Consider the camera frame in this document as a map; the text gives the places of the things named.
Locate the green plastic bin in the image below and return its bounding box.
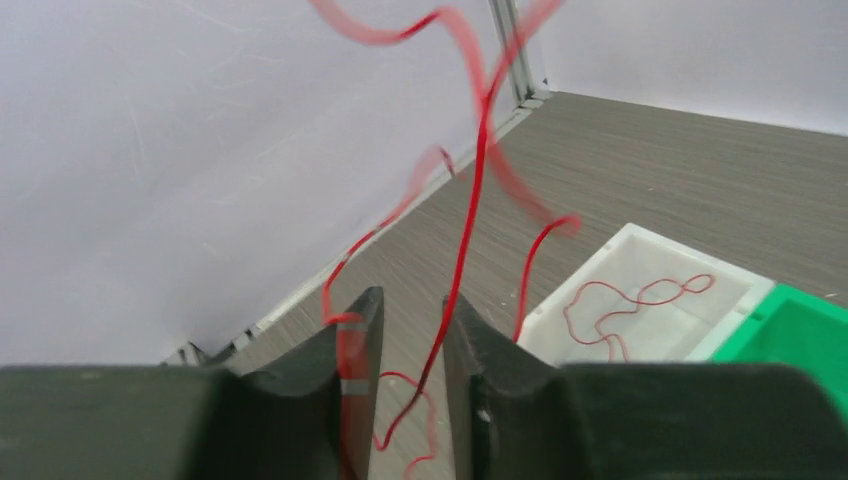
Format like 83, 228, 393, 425
710, 284, 847, 418

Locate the white plastic bin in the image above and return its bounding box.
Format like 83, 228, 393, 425
517, 223, 775, 366

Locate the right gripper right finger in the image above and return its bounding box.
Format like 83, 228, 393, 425
442, 298, 847, 479

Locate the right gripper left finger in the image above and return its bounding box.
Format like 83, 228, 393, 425
1, 286, 384, 479

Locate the red cable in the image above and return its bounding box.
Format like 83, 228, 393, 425
563, 272, 717, 364
307, 0, 584, 480

